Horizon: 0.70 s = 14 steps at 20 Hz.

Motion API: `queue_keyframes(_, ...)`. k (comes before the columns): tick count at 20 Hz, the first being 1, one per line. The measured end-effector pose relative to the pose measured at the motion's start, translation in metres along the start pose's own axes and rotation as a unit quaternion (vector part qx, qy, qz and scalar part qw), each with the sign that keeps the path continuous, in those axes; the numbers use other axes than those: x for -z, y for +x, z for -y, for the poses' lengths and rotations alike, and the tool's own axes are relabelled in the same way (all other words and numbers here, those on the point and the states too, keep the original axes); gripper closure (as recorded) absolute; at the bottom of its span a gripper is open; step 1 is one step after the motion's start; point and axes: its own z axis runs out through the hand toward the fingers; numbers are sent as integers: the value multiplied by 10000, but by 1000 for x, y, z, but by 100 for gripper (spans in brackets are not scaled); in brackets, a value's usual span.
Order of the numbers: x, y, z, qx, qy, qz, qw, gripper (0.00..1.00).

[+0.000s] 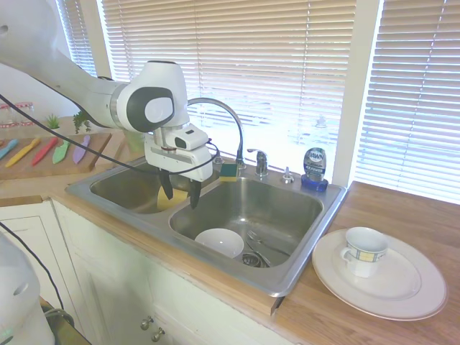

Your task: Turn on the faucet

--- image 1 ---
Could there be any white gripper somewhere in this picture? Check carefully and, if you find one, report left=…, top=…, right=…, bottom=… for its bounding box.
left=144, top=123, right=214, bottom=211

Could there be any chrome gooseneck faucet spout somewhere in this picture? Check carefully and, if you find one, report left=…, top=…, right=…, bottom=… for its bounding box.
left=186, top=97, right=247, bottom=170

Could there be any yellow flat sponge cloth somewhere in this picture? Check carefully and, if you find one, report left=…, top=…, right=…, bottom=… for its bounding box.
left=157, top=185, right=189, bottom=213

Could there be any yellow green sponge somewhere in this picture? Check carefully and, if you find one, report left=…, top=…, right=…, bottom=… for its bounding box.
left=218, top=163, right=240, bottom=183

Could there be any white bowl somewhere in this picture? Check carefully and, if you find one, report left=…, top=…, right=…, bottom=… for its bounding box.
left=194, top=228, right=245, bottom=259

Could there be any green utensil holder cup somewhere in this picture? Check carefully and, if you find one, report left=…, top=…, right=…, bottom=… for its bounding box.
left=123, top=129, right=146, bottom=154

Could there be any stainless steel double sink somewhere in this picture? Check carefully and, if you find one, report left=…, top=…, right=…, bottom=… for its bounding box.
left=65, top=152, right=349, bottom=298

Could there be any wooden cutting board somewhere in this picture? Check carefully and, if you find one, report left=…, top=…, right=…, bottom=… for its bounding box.
left=0, top=132, right=114, bottom=181

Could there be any metal fork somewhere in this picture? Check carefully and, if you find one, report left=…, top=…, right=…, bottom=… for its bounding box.
left=246, top=229, right=290, bottom=257

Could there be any metal drain strainer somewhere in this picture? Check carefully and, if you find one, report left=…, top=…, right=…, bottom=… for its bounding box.
left=241, top=252, right=272, bottom=269

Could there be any purple knife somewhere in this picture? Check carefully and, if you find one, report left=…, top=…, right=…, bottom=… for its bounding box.
left=73, top=134, right=91, bottom=165

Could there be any white kitchen cabinet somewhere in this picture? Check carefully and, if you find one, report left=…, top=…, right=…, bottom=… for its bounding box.
left=0, top=198, right=292, bottom=345

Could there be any small leafy potted plant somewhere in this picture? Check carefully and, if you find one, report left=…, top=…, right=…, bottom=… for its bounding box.
left=72, top=110, right=93, bottom=135

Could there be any green knife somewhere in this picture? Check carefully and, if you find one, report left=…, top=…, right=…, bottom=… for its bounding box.
left=52, top=140, right=71, bottom=165

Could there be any blue Dawn soap bottle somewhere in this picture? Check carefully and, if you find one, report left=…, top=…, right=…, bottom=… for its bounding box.
left=300, top=146, right=329, bottom=193

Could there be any red knife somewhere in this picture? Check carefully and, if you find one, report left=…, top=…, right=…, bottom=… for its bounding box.
left=31, top=137, right=59, bottom=167

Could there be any wide white window blind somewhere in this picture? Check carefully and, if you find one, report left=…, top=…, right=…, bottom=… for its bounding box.
left=101, top=0, right=357, bottom=174

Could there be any yellow knife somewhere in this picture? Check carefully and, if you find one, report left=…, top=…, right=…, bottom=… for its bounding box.
left=4, top=137, right=42, bottom=168

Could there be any red-lidded glass jar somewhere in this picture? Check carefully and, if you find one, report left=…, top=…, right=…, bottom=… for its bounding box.
left=14, top=101, right=36, bottom=128
left=0, top=103, right=14, bottom=129

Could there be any blue knife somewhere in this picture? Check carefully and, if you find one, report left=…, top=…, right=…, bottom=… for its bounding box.
left=0, top=139, right=19, bottom=161

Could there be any narrow white window blind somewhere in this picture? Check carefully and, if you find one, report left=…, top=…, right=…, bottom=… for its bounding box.
left=56, top=0, right=98, bottom=78

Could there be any white patterned mug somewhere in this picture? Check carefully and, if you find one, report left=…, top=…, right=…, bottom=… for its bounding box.
left=339, top=226, right=390, bottom=279

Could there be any white dinner plate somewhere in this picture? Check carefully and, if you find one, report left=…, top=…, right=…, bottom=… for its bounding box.
left=311, top=228, right=449, bottom=322

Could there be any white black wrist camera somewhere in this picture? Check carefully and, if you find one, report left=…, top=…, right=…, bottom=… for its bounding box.
left=167, top=123, right=210, bottom=151

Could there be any chrome faucet handle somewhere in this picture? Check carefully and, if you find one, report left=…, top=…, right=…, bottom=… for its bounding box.
left=247, top=148, right=270, bottom=178

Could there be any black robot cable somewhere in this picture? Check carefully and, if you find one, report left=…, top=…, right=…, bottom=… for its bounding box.
left=0, top=75, right=221, bottom=312

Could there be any grey coiled cable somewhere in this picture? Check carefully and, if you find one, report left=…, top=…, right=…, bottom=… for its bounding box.
left=43, top=308, right=75, bottom=326

